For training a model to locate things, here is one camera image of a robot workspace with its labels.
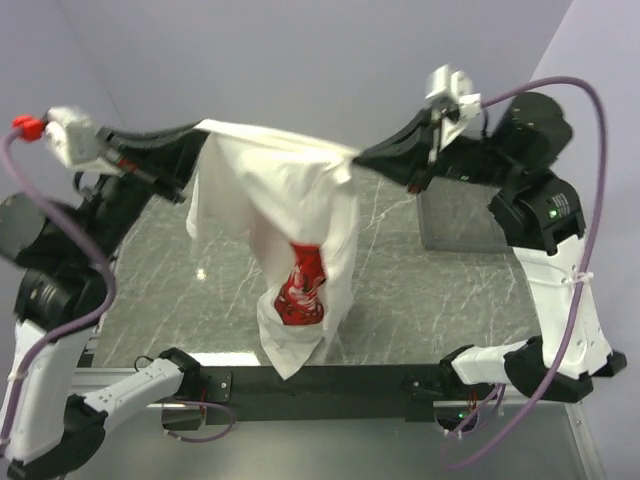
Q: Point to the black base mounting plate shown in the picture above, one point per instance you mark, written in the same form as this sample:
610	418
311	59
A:
257	393

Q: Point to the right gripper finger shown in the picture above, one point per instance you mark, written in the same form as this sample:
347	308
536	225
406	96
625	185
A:
406	137
398	164

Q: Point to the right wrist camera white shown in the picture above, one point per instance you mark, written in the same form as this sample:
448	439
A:
451	92

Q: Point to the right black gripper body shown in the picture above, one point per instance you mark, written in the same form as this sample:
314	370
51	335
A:
469	157

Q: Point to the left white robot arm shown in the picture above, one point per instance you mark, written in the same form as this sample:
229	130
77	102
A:
68	284

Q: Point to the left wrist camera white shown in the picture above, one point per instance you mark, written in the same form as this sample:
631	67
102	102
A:
70	135

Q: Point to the white t-shirt red print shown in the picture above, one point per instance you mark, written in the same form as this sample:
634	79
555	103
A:
293	199

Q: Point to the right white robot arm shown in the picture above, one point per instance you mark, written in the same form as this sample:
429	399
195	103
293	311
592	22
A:
542	221

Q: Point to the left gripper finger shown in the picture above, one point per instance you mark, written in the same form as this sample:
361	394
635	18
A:
167	136
175	162

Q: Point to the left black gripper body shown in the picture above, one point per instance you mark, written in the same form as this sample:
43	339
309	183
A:
134	157

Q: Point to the aluminium frame rail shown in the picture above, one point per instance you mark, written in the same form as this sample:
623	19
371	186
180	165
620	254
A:
551	441

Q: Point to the clear plastic bin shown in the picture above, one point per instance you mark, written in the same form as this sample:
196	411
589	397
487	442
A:
454	217

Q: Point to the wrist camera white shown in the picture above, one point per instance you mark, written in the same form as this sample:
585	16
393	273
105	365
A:
451	92
70	135

